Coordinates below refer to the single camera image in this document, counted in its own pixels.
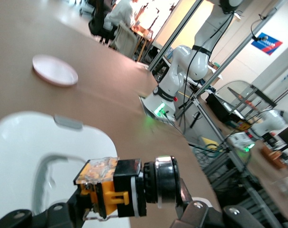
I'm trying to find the black office chair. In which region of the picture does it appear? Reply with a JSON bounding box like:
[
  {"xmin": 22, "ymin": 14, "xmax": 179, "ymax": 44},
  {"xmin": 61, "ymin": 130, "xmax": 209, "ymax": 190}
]
[{"xmin": 88, "ymin": 0, "xmax": 116, "ymax": 45}]

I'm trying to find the pink round plate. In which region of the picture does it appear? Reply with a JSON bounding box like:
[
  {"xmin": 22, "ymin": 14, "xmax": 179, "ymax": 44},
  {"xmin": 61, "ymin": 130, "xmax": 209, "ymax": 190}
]
[{"xmin": 31, "ymin": 54, "xmax": 79, "ymax": 87}]

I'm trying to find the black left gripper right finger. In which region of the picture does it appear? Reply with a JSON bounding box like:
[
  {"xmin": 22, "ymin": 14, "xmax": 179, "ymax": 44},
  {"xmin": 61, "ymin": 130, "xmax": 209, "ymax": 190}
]
[{"xmin": 170, "ymin": 184, "xmax": 266, "ymax": 228}]

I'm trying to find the slanted aluminium frame post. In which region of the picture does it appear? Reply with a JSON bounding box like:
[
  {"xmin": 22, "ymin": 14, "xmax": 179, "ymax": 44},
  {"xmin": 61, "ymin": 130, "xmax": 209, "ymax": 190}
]
[
  {"xmin": 193, "ymin": 0, "xmax": 288, "ymax": 98},
  {"xmin": 147, "ymin": 0, "xmax": 204, "ymax": 72}
]

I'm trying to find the seated person in grey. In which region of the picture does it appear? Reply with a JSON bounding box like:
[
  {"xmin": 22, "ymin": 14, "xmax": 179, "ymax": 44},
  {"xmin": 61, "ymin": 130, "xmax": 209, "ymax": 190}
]
[{"xmin": 103, "ymin": 0, "xmax": 138, "ymax": 48}]

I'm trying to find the orange push-button switch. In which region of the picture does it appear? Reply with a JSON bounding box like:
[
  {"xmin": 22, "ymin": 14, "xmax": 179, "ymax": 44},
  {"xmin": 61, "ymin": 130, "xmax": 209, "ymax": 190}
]
[{"xmin": 73, "ymin": 155, "xmax": 183, "ymax": 219}]

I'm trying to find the black equipment box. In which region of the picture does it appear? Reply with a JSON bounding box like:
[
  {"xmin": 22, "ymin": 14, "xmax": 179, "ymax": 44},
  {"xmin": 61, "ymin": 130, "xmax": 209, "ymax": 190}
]
[{"xmin": 205, "ymin": 92, "xmax": 232, "ymax": 123}]

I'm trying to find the blue red wall poster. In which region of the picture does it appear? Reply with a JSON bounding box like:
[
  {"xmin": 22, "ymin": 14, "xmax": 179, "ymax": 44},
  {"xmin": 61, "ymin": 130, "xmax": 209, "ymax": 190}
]
[{"xmin": 250, "ymin": 32, "xmax": 284, "ymax": 56}]

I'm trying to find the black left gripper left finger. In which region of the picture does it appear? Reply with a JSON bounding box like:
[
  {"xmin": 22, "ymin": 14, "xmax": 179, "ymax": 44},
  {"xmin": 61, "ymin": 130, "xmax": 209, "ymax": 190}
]
[{"xmin": 0, "ymin": 187, "xmax": 88, "ymax": 228}]

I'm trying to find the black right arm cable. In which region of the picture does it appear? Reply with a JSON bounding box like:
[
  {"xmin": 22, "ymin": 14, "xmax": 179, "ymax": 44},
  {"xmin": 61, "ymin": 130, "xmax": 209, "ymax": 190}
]
[{"xmin": 179, "ymin": 11, "xmax": 235, "ymax": 133}]

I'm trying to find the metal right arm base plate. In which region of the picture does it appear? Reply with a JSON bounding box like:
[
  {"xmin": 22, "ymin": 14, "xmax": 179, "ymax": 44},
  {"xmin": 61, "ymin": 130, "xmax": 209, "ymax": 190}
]
[{"xmin": 138, "ymin": 95, "xmax": 180, "ymax": 123}]

